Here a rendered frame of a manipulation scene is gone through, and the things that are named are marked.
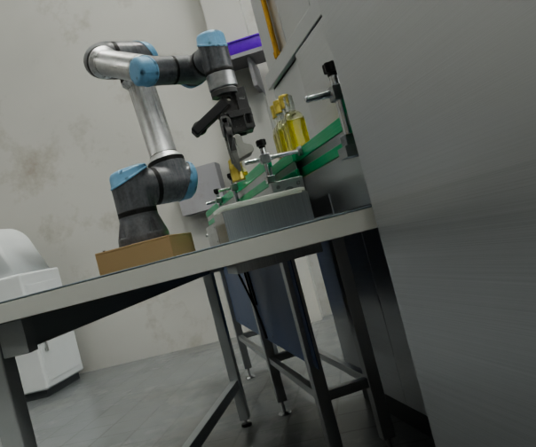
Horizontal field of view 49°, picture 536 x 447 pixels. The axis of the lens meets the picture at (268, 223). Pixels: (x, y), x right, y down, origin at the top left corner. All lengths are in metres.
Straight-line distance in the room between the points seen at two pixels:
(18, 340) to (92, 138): 4.29
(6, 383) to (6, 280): 3.68
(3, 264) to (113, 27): 2.16
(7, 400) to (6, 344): 0.09
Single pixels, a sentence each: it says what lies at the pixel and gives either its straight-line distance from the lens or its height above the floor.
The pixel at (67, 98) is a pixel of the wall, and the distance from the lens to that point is 5.48.
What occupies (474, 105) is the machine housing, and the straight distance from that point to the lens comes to 0.58.
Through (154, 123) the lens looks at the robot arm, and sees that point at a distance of 1.88.
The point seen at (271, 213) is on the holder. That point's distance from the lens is 1.45.
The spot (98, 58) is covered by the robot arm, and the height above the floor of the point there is 1.36.
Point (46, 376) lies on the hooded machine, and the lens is 4.79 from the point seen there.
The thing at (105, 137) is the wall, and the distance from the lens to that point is 5.29.
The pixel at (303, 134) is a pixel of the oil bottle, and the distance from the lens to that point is 1.81.
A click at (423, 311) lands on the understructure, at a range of 0.77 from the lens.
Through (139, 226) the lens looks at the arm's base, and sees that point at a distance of 1.73.
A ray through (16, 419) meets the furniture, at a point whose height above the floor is 0.55.
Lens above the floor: 0.74
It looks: 1 degrees up
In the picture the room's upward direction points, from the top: 15 degrees counter-clockwise
